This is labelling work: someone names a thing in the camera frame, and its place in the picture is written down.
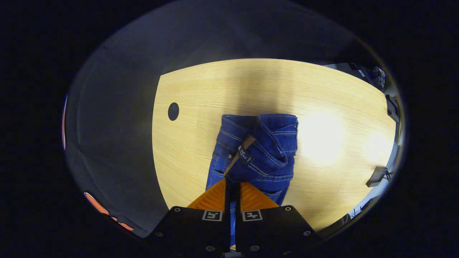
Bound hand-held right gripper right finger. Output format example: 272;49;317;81
235;182;323;255

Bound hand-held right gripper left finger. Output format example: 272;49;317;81
143;178;233;255

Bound blue denim jeans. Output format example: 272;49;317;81
205;114;299;248

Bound dark box-shaped object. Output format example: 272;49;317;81
366;166;391;188

